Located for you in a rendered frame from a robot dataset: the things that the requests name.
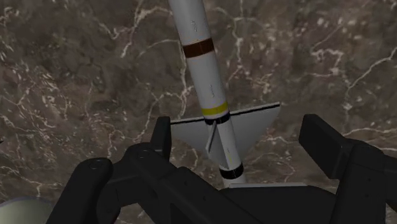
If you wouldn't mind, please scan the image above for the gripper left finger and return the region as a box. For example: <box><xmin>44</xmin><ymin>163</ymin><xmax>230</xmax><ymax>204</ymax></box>
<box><xmin>45</xmin><ymin>116</ymin><xmax>258</xmax><ymax>224</ymax></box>

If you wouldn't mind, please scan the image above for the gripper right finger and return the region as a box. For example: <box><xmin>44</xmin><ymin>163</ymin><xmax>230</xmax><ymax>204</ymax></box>
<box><xmin>298</xmin><ymin>113</ymin><xmax>397</xmax><ymax>224</ymax></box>

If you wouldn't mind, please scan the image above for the white toy rocket with fins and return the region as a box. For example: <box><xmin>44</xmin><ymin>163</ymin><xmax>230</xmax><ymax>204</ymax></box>
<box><xmin>167</xmin><ymin>0</ymin><xmax>309</xmax><ymax>189</ymax></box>

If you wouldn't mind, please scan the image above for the pale round object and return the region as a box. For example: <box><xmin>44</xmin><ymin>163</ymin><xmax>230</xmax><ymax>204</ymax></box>
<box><xmin>0</xmin><ymin>197</ymin><xmax>54</xmax><ymax>224</ymax></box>

